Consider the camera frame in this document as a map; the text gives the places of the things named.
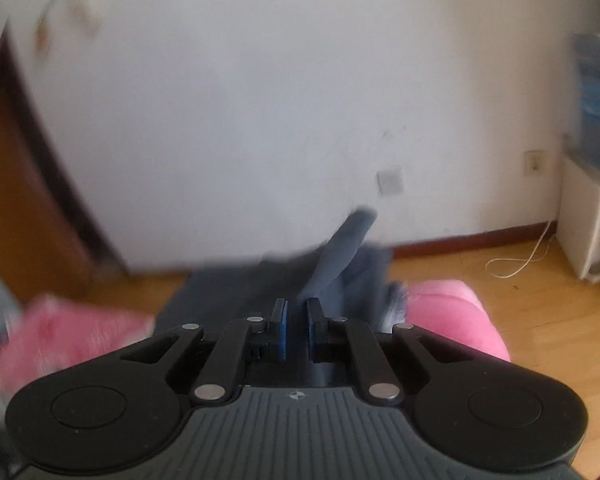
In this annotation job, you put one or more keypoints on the white wall plate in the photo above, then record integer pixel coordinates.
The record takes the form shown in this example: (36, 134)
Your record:
(390, 181)

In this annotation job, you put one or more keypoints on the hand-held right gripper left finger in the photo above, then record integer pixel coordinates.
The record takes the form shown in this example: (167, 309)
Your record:
(281, 332)

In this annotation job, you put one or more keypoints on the blue water bottle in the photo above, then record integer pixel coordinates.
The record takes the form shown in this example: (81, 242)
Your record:
(597, 110)

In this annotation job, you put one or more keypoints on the brown wooden door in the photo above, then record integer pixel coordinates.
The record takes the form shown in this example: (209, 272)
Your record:
(20, 200)

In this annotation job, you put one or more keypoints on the pink flower print blanket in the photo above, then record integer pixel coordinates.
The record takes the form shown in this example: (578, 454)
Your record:
(455, 315)

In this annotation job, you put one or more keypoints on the dark grey garment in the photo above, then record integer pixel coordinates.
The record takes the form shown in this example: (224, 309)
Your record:
(340, 250)

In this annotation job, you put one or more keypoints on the dark brown door frame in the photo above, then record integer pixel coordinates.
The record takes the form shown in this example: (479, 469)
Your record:
(70, 200)

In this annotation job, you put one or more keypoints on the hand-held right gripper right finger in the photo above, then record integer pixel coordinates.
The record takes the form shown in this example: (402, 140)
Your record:
(313, 332)

